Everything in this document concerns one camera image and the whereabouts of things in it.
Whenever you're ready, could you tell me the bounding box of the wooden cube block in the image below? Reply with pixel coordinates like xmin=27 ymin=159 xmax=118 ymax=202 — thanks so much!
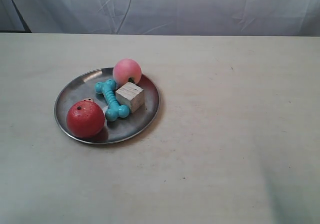
xmin=115 ymin=82 xmax=145 ymax=113

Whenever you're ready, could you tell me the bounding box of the turquoise toy bone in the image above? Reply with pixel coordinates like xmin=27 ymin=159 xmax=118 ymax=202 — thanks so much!
xmin=94 ymin=79 xmax=130 ymax=122

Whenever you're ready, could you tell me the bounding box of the pink toy peach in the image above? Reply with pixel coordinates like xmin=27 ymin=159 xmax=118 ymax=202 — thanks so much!
xmin=112 ymin=59 xmax=142 ymax=86

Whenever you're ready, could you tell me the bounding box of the wooden die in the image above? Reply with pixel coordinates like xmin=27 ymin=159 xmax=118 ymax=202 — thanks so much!
xmin=83 ymin=98 xmax=94 ymax=102

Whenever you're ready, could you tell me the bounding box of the red toy apple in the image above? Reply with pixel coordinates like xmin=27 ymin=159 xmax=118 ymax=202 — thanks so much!
xmin=66 ymin=101 xmax=105 ymax=138

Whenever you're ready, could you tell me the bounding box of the round metal plate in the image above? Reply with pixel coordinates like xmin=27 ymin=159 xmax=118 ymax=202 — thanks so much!
xmin=54 ymin=67 xmax=161 ymax=145

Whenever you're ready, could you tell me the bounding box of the white backdrop cloth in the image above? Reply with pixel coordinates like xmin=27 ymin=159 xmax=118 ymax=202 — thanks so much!
xmin=0 ymin=0 xmax=320 ymax=36

